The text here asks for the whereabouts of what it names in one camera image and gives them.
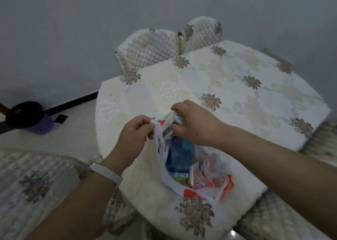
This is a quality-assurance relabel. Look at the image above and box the person's right forearm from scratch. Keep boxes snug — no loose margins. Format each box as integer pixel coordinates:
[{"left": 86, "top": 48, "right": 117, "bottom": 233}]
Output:
[{"left": 217, "top": 124, "right": 337, "bottom": 240}]

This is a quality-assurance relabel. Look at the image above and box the white wristband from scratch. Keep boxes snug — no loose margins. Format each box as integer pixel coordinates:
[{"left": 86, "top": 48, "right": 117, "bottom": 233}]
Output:
[{"left": 89, "top": 162, "right": 123, "bottom": 186}]

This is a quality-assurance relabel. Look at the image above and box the person's left hand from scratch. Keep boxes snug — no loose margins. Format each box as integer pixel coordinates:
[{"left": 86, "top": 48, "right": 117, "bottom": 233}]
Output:
[{"left": 113, "top": 115, "right": 156, "bottom": 167}]

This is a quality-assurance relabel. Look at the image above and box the purple waste bin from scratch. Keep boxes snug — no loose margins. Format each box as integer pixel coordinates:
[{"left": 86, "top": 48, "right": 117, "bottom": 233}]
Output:
[{"left": 25, "top": 113, "right": 55, "bottom": 135}]

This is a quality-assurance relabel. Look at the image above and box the person's right hand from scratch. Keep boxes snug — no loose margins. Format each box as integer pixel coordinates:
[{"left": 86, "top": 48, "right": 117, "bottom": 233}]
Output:
[{"left": 170, "top": 100, "right": 230, "bottom": 147}]

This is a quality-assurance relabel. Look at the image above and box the black skirting strip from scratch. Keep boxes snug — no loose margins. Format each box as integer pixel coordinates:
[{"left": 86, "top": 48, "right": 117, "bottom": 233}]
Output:
[{"left": 0, "top": 91, "right": 99, "bottom": 135}]

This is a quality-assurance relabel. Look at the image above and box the white plastic bag red print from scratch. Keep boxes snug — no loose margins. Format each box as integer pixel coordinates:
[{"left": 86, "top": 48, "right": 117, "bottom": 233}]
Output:
[{"left": 151, "top": 113, "right": 235, "bottom": 202}]

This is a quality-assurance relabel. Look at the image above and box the small green packet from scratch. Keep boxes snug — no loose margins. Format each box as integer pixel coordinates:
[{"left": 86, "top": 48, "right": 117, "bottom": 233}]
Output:
[{"left": 171, "top": 172, "right": 189, "bottom": 183}]

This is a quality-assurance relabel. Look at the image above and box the person's left forearm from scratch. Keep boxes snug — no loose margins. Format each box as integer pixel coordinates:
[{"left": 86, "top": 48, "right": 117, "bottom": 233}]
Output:
[{"left": 25, "top": 161, "right": 124, "bottom": 240}]

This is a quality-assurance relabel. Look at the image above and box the white floral tablecloth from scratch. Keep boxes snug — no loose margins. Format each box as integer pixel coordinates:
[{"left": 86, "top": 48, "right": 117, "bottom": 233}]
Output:
[{"left": 95, "top": 40, "right": 332, "bottom": 240}]

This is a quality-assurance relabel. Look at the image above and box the clear plastic packet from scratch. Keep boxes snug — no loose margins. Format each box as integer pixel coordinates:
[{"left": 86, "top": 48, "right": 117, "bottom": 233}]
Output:
[{"left": 197, "top": 153, "right": 228, "bottom": 186}]

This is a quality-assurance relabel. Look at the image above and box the blue bottle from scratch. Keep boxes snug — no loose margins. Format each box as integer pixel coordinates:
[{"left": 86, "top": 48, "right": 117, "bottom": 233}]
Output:
[{"left": 165, "top": 137, "right": 197, "bottom": 174}]

